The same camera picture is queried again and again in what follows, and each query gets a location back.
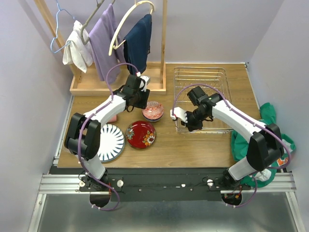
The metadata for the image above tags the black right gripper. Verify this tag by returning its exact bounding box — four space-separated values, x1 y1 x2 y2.
180 108 208 131

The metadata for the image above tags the pink cup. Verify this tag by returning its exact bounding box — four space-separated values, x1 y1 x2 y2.
108 115 117 123

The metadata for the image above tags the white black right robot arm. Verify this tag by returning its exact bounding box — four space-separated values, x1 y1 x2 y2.
170 84 288 189

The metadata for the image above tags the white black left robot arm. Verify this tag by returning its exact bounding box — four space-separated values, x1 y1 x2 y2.
64 74 150 191

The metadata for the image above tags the wooden clothes rack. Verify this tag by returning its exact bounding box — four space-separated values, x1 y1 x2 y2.
33 0 168 97

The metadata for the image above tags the red white patterned bowl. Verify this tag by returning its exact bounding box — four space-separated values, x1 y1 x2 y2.
142 101 164 122

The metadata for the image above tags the navy blue cloth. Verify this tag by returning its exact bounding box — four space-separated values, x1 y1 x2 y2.
124 14 152 73

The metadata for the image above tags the red floral plate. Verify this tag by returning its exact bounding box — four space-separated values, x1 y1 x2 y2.
126 120 156 149

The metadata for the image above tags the cream wooden hanger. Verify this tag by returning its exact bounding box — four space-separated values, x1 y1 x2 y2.
108 0 155 57

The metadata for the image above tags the white blue striped plate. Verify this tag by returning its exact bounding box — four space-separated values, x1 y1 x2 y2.
98 124 125 163

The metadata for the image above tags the purple cloth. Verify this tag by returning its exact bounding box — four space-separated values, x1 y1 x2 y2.
89 4 126 81

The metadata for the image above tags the white cloth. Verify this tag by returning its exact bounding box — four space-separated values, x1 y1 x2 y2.
62 20 94 73

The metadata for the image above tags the green cloth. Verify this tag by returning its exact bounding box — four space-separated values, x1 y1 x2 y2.
229 102 296 188

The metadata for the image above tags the grey hanger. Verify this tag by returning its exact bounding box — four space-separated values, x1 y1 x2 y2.
80 0 116 45

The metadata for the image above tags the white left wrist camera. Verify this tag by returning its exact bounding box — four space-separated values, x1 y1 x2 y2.
136 72 150 92

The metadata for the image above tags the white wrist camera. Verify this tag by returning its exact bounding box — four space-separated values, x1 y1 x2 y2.
136 72 150 92
170 107 188 123

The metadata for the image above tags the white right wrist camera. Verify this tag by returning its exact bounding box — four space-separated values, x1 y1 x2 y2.
170 107 188 123

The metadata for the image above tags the metal wire dish rack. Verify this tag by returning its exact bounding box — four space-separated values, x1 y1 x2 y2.
174 67 232 134

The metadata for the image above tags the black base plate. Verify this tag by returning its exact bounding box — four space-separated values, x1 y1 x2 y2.
48 168 252 203

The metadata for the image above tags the blue wire hanger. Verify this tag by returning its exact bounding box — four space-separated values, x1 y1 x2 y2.
50 0 75 54

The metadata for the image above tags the aluminium rail frame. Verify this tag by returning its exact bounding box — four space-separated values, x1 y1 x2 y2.
29 63 306 232

